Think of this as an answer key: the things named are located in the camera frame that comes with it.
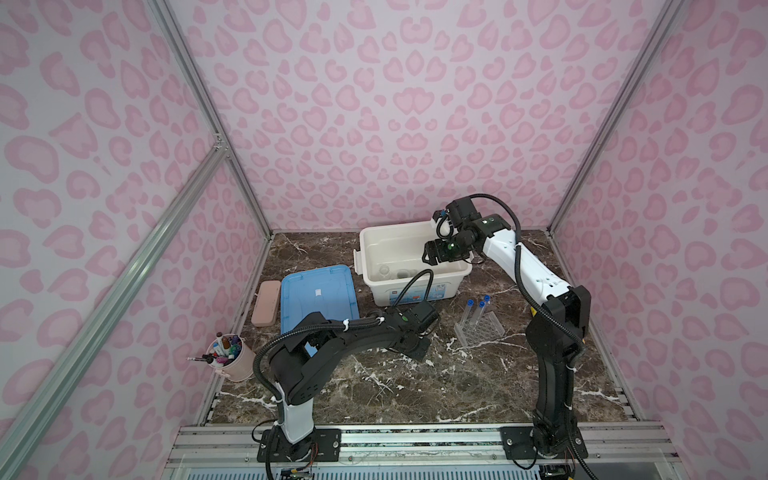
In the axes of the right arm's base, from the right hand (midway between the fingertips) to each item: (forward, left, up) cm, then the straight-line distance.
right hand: (436, 252), depth 88 cm
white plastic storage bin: (+8, +14, -12) cm, 20 cm away
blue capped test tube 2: (-5, -17, -22) cm, 28 cm away
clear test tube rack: (-14, -16, -19) cm, 29 cm away
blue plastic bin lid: (-1, +35, -20) cm, 41 cm away
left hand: (-21, +4, -18) cm, 28 cm away
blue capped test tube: (-5, -13, -21) cm, 25 cm away
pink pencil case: (-11, +54, -17) cm, 57 cm away
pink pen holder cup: (-29, +54, -8) cm, 61 cm away
